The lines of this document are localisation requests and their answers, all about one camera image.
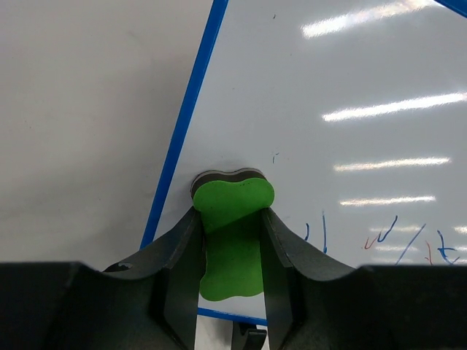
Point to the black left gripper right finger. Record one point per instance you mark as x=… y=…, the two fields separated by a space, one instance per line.
x=316 y=302

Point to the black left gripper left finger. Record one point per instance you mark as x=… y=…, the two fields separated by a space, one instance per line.
x=148 y=300

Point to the green foam eraser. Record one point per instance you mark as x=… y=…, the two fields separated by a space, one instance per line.
x=230 y=204

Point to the blue framed whiteboard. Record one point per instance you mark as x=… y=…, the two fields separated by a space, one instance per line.
x=355 y=111

